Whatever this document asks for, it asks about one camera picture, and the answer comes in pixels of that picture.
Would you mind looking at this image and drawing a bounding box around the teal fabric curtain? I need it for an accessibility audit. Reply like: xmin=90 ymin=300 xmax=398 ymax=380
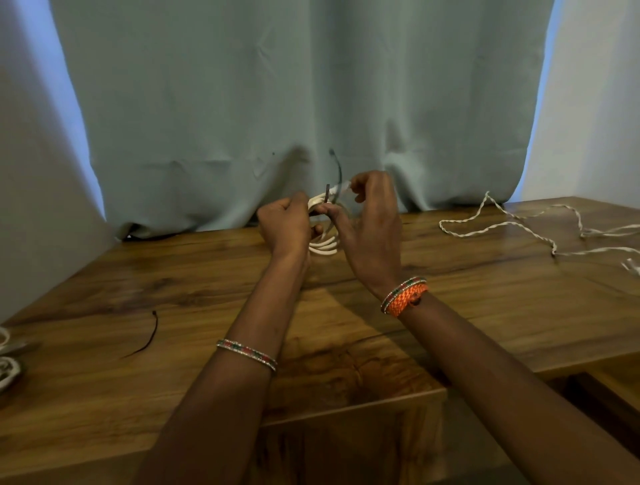
xmin=49 ymin=0 xmax=556 ymax=240

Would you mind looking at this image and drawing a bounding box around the person's right forearm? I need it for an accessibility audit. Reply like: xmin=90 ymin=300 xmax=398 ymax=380
xmin=399 ymin=292 xmax=640 ymax=485

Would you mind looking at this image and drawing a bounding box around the wooden drawer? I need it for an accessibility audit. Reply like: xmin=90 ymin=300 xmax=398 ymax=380
xmin=545 ymin=352 xmax=640 ymax=460

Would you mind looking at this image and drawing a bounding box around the orange braided bracelet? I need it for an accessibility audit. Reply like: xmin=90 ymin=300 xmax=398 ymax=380
xmin=385 ymin=283 xmax=430 ymax=318
xmin=379 ymin=276 xmax=427 ymax=314

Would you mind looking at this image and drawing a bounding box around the long black twist tie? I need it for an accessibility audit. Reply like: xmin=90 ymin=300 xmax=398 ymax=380
xmin=322 ymin=148 xmax=344 ymax=205

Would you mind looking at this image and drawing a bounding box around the person's right hand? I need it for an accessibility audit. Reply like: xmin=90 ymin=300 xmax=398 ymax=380
xmin=315 ymin=171 xmax=429 ymax=300

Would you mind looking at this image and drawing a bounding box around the plain white cable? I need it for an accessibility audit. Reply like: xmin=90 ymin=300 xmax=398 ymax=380
xmin=305 ymin=181 xmax=351 ymax=257

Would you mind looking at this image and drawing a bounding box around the person's left forearm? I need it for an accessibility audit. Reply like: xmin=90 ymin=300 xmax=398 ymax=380
xmin=132 ymin=252 xmax=311 ymax=485

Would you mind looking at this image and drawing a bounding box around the silver beaded bangle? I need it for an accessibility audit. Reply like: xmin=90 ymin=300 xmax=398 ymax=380
xmin=215 ymin=338 xmax=279 ymax=373

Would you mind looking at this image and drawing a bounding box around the wooden desk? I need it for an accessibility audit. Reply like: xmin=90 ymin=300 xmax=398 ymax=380
xmin=0 ymin=196 xmax=640 ymax=485

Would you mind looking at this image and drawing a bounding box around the person's left hand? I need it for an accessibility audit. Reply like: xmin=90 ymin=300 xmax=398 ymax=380
xmin=256 ymin=192 xmax=326 ymax=263

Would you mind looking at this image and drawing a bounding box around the short black twist tie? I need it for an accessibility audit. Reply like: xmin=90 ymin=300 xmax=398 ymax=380
xmin=123 ymin=310 xmax=159 ymax=359

